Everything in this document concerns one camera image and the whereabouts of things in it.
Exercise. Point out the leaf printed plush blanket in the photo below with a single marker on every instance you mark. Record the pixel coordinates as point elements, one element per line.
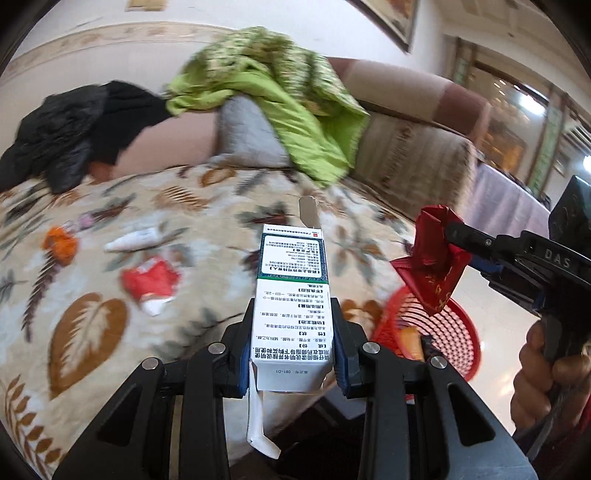
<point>194,295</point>

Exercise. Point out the purple wrapper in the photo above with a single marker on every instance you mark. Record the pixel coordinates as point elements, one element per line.
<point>81,224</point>

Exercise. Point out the red and white packet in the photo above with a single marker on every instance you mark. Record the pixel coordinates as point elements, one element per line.
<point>152,281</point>

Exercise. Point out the grey quilted pillow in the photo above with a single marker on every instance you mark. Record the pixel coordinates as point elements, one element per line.
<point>244,134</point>

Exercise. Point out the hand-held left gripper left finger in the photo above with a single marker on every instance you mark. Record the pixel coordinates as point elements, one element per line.
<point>244,350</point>

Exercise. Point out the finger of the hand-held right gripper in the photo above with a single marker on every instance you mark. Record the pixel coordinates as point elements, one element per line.
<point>487,266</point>
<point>475,240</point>

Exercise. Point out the white medicine box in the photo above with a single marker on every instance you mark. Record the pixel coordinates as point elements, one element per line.
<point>291,332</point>

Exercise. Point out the crumpled orange wrapper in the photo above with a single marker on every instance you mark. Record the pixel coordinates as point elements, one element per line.
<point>60,244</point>

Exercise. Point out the table with lilac tablecloth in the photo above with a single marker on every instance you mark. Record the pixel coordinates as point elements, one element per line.
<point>503,203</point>

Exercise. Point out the red plastic basket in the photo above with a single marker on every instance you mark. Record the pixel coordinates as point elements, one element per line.
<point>452,337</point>

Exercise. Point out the brown fabric sofa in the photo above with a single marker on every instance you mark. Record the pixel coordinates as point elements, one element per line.
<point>415,152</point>

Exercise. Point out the framed wall picture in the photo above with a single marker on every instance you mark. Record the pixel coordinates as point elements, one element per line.
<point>392,18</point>

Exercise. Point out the orange plastic packet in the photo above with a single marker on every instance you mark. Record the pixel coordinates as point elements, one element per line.
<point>411,344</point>

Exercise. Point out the white tube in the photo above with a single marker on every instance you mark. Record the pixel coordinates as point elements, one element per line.
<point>134,239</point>

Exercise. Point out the wooden display cabinet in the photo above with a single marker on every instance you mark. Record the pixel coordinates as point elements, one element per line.
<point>508,129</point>

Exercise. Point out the green quilt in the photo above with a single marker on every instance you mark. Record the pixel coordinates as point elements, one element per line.
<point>295,120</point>

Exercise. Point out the red paper packet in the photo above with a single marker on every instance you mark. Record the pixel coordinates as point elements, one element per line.
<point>434,281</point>

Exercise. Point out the person's right hand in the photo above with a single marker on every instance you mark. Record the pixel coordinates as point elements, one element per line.
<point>531,383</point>

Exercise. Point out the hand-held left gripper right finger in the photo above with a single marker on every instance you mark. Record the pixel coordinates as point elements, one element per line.
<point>339,360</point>

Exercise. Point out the black puffer jacket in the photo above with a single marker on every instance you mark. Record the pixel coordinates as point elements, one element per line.
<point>51,134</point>

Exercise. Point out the black cloth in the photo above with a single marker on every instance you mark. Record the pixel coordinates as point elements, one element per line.
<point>129,120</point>

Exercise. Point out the dark brown wrapper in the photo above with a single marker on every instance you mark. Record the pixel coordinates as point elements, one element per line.
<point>431,348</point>

